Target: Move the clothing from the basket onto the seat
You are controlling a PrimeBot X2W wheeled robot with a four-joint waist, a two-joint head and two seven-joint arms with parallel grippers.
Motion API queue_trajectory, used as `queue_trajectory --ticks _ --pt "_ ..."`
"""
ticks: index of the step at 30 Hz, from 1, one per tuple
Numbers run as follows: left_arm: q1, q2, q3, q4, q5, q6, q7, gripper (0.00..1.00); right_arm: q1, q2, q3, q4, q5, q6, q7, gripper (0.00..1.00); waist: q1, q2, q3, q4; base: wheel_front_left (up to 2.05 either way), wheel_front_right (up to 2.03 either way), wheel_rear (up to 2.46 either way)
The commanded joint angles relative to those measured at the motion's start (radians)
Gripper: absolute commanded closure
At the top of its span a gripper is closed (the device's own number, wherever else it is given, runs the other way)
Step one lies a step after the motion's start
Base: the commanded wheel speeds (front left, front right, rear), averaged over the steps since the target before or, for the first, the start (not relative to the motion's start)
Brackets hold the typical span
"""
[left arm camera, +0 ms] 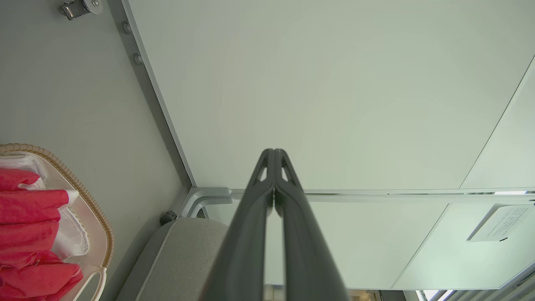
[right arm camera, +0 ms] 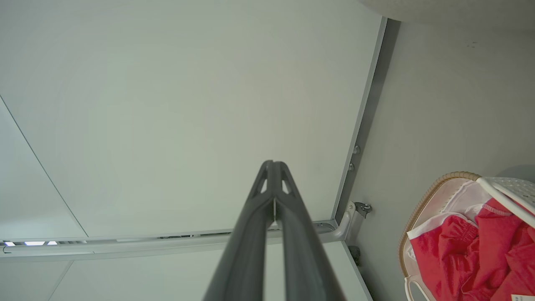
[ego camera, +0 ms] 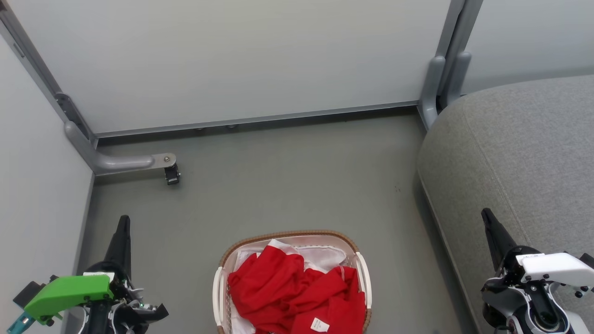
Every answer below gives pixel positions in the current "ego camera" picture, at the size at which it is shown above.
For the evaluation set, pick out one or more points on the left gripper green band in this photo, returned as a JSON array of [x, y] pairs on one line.
[[69, 292]]

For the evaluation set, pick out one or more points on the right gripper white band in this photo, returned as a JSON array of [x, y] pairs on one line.
[[557, 266]]

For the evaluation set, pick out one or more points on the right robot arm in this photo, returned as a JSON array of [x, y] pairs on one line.
[[519, 311]]

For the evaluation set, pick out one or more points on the grey fabric sofa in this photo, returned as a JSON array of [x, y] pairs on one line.
[[519, 157]]

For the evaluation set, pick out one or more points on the grey partition foot with caster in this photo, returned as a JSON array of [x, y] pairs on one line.
[[120, 162]]

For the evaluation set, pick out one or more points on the black caster wheel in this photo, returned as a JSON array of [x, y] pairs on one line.
[[172, 175]]

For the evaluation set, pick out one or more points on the white brown laundry basket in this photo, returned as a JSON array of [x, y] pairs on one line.
[[362, 278]]

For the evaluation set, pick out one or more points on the white mesh basket liner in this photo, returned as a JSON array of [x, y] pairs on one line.
[[327, 256]]

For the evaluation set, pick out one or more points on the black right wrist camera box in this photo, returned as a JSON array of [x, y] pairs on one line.
[[588, 260]]

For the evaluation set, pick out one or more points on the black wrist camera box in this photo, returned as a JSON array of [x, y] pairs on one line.
[[588, 260], [29, 290]]

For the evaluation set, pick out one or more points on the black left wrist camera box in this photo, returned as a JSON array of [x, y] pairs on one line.
[[29, 290]]

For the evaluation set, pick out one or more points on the teal left camera connector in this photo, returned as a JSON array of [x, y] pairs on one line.
[[17, 321]]

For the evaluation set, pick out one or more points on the grey slanted partition post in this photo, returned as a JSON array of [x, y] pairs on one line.
[[28, 53]]

